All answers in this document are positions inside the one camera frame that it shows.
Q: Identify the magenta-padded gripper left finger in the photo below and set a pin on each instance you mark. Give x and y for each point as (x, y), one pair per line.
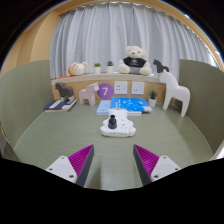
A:
(63, 166)

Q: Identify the grey curtain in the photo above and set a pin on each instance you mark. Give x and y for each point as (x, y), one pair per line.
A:
(100, 33)

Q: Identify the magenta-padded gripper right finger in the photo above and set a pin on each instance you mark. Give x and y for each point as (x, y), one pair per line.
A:
(163, 166)

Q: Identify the purple round number sign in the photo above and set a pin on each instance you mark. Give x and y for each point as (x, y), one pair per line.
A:
(105, 90)

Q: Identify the light blue book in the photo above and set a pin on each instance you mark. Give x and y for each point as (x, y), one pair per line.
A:
(103, 107)

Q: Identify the green partition panel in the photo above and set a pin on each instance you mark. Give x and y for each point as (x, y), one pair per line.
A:
(23, 100)
(206, 100)

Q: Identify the white wall socket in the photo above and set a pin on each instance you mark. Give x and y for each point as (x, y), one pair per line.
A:
(120, 87)
(137, 88)

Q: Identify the cream teddy bear black shirt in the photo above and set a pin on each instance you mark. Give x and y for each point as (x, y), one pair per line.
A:
(135, 53)

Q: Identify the black horse figurine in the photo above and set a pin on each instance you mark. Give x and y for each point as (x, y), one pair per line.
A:
(160, 67)

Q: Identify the wooden shelf ledge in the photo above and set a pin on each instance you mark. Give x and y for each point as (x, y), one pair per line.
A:
(100, 78)

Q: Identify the grey horse figurine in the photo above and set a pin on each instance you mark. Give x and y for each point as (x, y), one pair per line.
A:
(65, 90)

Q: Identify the small plant in white pot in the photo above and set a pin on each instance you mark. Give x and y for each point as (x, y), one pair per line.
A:
(152, 101)
(110, 69)
(97, 70)

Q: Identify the black charger block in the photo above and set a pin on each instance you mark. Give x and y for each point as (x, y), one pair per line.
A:
(112, 121)

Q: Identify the large white horse figurine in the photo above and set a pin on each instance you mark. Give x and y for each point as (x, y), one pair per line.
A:
(175, 91)

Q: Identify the pink horse figurine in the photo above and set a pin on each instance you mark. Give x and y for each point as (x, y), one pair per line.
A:
(88, 93)

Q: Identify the white bear-shaped power strip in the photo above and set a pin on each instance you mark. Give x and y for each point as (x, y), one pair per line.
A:
(125, 129)

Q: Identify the orange and cream plush toy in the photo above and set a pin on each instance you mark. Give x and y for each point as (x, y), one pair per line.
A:
(79, 69)

